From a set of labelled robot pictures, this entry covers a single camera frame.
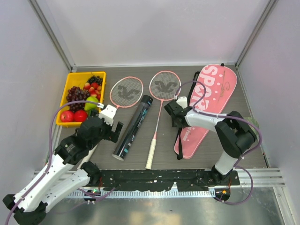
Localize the black shuttlecock tube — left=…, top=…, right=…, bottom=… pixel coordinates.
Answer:
left=112, top=95, right=153, bottom=161

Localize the pink badminton racket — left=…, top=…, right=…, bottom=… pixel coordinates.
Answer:
left=145, top=70, right=181, bottom=170
left=77, top=76, right=143, bottom=165

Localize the pink racket bag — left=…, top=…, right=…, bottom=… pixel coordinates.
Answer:
left=174, top=64, right=237, bottom=160

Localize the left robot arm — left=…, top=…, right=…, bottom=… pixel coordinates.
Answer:
left=3, top=116, right=123, bottom=225

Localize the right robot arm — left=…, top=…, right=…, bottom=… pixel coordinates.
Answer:
left=164, top=100, right=257, bottom=185

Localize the right red apple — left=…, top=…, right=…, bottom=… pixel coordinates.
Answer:
left=74, top=110, right=88, bottom=122

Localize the red apple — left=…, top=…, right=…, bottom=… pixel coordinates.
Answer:
left=60, top=110, right=75, bottom=123
left=74, top=110, right=88, bottom=122

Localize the green pear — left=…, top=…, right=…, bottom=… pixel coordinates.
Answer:
left=84, top=96, right=99, bottom=111

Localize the left red apple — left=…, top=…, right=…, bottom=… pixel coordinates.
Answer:
left=60, top=110, right=75, bottom=123

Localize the purple grape bunch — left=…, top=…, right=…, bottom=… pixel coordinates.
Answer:
left=66, top=86, right=90, bottom=113

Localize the black grape bunch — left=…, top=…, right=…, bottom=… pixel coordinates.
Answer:
left=87, top=75, right=103, bottom=86

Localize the yellow plastic bin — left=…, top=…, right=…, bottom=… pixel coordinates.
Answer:
left=56, top=72, right=106, bottom=128

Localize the green netted melon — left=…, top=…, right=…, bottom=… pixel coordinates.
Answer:
left=244, top=117, right=259, bottom=133

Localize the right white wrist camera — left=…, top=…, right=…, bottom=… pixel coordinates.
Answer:
left=174, top=97, right=188, bottom=109

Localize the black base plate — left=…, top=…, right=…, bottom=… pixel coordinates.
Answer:
left=100, top=169, right=240, bottom=192

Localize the white cable duct strip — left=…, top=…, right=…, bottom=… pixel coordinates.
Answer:
left=67, top=189, right=216, bottom=198

